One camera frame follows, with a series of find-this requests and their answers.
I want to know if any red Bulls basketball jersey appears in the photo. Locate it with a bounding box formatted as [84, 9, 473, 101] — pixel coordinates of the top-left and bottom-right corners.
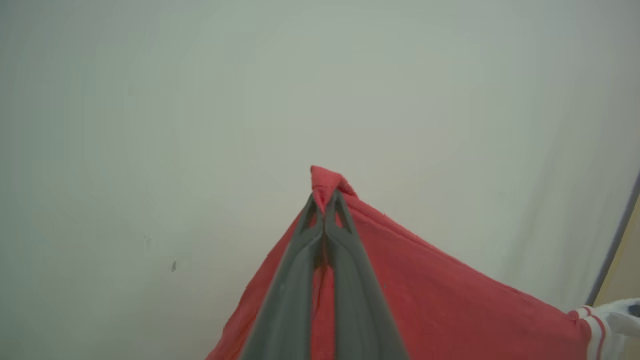
[205, 165, 640, 360]

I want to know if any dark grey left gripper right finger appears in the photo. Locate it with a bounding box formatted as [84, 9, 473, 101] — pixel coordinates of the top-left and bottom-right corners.
[324, 189, 411, 360]

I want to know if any dark wall baseboard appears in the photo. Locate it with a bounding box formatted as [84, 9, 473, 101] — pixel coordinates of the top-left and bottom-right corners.
[584, 172, 640, 307]

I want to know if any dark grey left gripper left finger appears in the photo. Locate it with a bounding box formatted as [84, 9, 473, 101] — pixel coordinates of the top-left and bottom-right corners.
[240, 192, 327, 360]

